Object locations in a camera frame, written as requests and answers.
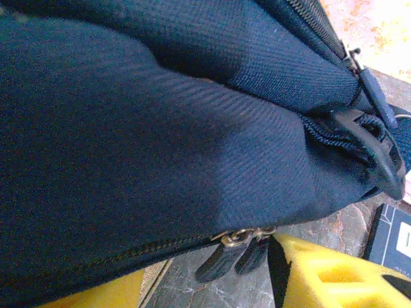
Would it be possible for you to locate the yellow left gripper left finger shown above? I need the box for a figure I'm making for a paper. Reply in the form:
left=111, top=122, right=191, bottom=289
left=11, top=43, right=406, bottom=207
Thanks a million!
left=41, top=266, right=146, bottom=308

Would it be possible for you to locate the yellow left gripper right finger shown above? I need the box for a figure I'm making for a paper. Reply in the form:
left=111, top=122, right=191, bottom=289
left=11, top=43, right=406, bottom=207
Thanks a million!
left=268, top=232, right=411, bottom=308

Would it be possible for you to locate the blue booklet with barcode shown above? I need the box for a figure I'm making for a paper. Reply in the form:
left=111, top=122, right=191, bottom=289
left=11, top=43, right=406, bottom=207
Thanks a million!
left=364, top=203, right=411, bottom=273

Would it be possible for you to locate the navy blue backpack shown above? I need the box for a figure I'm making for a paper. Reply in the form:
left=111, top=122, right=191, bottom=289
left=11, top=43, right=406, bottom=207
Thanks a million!
left=0, top=0, right=411, bottom=308

